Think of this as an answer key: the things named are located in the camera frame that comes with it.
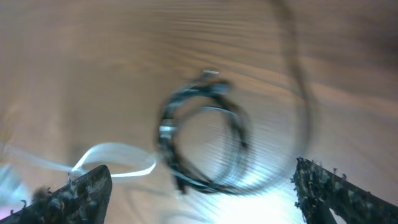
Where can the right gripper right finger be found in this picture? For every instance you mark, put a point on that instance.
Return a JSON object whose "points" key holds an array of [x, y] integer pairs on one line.
{"points": [[322, 193]]}

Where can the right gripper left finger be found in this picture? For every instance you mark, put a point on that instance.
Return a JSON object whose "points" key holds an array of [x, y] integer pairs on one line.
{"points": [[83, 200]]}

